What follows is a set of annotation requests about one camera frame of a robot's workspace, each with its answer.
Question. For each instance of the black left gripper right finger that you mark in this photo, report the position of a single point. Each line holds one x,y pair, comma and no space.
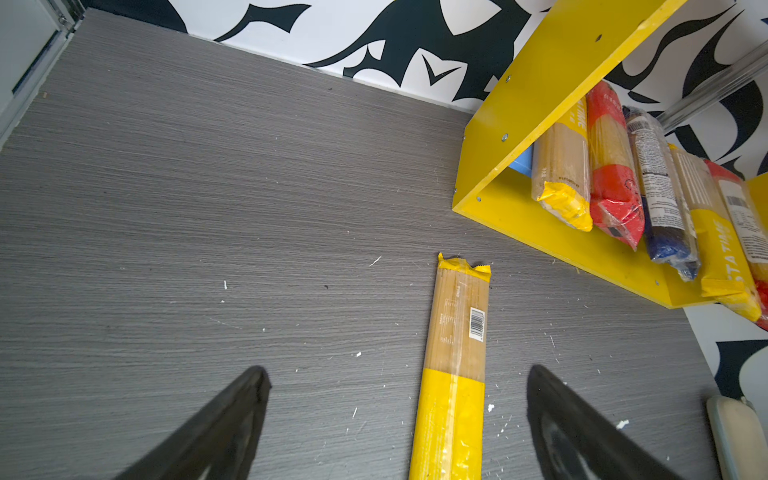
572,440

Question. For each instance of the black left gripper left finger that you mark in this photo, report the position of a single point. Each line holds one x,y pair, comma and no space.
218,442

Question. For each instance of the yellow spaghetti bag front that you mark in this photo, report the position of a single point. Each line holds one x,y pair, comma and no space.
724,275

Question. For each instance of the yellow spaghetti bag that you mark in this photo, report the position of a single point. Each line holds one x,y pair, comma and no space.
448,433
724,275
561,171

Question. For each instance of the clear white label spaghetti bag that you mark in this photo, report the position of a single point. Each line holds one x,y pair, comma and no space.
669,233

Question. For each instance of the long red spaghetti bag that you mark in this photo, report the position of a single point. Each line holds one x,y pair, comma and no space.
615,200

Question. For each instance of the small red spaghetti bag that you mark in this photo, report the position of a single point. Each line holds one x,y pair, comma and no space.
748,227

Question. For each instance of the yellow pink blue shelf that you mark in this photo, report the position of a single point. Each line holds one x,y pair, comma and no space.
697,66

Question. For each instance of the beige pad right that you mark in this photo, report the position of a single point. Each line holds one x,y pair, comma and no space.
740,443

